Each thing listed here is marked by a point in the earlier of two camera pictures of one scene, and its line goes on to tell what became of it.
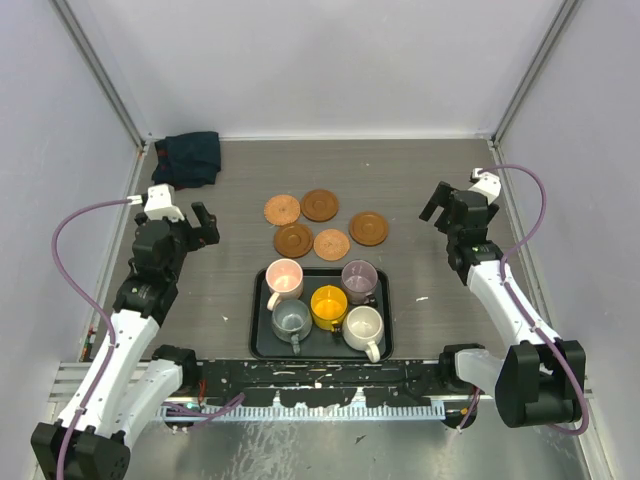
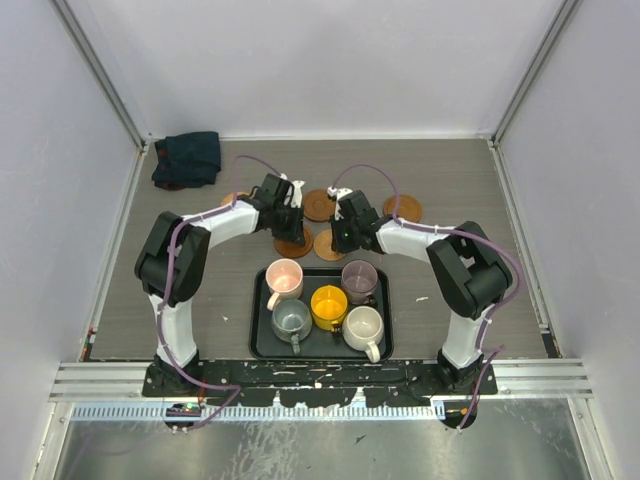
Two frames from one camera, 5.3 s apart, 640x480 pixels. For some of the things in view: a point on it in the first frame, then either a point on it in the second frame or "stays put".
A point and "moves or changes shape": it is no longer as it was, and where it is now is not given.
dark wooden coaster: (368, 228) moves or changes shape
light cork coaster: (282, 210) moves or changes shape
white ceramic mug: (362, 329) stays put
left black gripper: (195, 237) to (296, 232)
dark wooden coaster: (293, 240) stays put
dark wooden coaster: (319, 205) stays put
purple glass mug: (358, 281) stays put
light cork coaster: (331, 244) stays put
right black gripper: (442, 197) to (338, 244)
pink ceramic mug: (284, 278) stays put
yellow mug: (328, 305) stays put
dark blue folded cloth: (187, 160) stays put
